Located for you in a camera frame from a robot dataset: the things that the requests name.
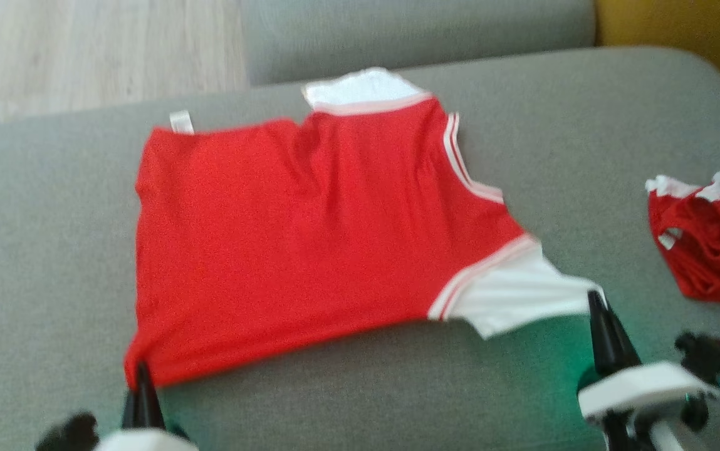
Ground red jersey white sleeves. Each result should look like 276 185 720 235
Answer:
123 67 605 390

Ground large grey sofa seat cushion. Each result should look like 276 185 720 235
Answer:
0 47 720 451

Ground red shorts white stripe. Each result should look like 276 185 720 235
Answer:
645 169 720 303

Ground grey sofa back cushion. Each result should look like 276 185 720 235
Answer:
241 0 597 86

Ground yellow cushion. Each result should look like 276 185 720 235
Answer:
595 0 720 95

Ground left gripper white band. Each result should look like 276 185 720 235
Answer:
93 362 201 451

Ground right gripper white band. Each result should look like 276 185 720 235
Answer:
578 289 720 427

